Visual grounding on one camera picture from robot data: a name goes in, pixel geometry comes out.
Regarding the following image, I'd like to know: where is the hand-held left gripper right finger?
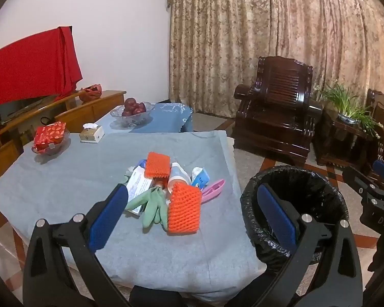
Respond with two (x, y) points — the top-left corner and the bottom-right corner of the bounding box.
(229, 184), (364, 307)

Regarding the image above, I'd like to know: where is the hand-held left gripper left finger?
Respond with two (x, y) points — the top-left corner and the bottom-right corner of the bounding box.
(22, 184), (132, 307)

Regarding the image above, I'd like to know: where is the green glove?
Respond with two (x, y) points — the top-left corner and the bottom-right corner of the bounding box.
(125, 185), (168, 229)

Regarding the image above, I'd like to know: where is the black lined trash bin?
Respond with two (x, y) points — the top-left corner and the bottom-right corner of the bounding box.
(241, 165), (349, 266)

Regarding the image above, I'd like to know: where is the pink clip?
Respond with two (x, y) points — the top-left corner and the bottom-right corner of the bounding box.
(200, 179), (226, 203)

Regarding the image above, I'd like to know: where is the small orange foam net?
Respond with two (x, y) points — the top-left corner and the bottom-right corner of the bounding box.
(144, 152), (171, 180)

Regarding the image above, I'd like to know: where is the white cup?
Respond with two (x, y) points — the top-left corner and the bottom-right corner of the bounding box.
(167, 162), (191, 194)

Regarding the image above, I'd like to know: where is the blue and white carton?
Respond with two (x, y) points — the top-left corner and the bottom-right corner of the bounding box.
(190, 167), (211, 189)

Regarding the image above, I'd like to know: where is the dark wooden side table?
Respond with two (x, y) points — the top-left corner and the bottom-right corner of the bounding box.
(314, 107), (376, 173)

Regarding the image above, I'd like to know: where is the grey tablecloth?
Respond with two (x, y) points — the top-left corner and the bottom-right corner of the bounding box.
(0, 130), (266, 295)

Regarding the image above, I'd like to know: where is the potted green plant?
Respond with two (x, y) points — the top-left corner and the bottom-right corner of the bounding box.
(318, 81), (384, 138)

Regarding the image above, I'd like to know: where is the tissue box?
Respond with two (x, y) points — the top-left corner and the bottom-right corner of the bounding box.
(80, 123), (105, 143)

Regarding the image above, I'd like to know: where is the glass fruit bowl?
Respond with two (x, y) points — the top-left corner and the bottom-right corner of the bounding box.
(110, 102), (155, 128)

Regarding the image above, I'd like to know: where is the red snack packet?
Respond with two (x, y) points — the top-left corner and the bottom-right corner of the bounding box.
(34, 122), (67, 151)

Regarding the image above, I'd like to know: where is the wooden television cabinet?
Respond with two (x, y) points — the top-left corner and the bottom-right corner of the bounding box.
(0, 90), (127, 227)

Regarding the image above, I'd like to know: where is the television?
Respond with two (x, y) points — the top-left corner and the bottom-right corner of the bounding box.
(0, 94), (56, 125)

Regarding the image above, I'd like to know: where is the red cloth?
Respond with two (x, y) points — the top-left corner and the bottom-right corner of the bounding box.
(0, 26), (84, 156)

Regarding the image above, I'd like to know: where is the patterned beige curtain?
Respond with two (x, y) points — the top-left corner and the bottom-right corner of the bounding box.
(167, 0), (384, 122)

